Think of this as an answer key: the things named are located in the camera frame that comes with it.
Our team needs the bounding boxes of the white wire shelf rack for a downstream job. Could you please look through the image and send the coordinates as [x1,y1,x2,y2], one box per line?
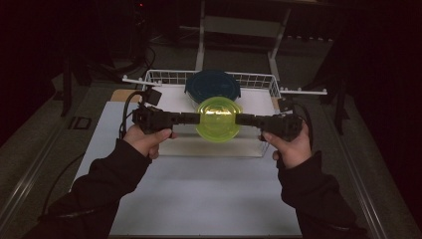
[141,69,284,159]

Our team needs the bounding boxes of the black metal stand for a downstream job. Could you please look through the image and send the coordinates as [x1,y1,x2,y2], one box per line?
[60,54,93,118]
[316,39,352,135]

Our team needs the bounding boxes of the person's left hand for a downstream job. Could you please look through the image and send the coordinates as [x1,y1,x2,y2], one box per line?
[122,123,178,160]

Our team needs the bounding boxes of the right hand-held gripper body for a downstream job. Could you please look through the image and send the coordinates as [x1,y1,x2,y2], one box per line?
[259,87,328,142]

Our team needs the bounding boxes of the black floor cable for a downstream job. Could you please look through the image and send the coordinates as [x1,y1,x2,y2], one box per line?
[35,151,87,223]

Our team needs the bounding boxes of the dark blue lidded container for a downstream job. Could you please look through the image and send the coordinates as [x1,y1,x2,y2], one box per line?
[184,69,242,106]

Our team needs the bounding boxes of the person's right hand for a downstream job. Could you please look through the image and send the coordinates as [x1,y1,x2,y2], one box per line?
[259,122,314,170]

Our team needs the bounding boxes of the white metal frame stand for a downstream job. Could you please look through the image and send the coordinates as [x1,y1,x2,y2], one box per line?
[194,0,293,82]

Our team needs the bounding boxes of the white table mat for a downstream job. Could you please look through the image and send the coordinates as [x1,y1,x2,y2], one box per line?
[71,99,304,237]

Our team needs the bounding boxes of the metal floor rail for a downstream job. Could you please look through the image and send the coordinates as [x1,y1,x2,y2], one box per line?
[326,103,391,239]
[0,125,69,230]

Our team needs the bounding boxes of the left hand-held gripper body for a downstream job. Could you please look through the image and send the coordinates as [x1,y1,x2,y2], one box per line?
[120,75,182,135]

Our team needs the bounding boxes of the yellow-green translucent bowl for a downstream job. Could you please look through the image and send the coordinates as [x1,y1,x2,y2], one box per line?
[194,96,244,144]

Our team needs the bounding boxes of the bundle of black cables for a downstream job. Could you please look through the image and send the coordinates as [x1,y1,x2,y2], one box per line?
[99,41,157,90]

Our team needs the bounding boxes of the right hand-held gripper cable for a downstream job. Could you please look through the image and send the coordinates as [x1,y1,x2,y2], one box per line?
[293,101,316,148]

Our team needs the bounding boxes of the black floor plate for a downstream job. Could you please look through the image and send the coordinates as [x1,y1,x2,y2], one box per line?
[67,116,93,130]

